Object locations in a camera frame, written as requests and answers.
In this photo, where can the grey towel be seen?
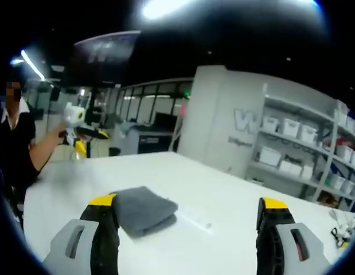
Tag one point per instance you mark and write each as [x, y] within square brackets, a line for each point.
[145, 209]

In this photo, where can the person's left hand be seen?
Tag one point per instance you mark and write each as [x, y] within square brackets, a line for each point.
[55, 134]

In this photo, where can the small black bin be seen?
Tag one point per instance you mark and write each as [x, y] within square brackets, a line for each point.
[114, 151]

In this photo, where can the person's torso in black shirt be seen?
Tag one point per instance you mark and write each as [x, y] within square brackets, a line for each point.
[19, 137]

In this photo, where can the black cabinet machine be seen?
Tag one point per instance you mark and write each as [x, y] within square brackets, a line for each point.
[157, 141]

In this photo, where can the dark hanging ceiling sign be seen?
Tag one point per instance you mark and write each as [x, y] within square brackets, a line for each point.
[108, 63]

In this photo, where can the ceiling light strip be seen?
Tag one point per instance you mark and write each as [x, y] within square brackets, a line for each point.
[32, 64]

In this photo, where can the black monitor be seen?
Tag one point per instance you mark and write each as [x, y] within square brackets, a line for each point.
[165, 119]

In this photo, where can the row of white storage bins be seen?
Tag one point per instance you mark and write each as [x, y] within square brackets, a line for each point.
[290, 126]

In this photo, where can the grey metal shelf rack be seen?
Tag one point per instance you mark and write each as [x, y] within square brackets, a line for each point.
[297, 108]

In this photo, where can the bright ceiling light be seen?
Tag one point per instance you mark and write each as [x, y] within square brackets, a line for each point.
[165, 7]

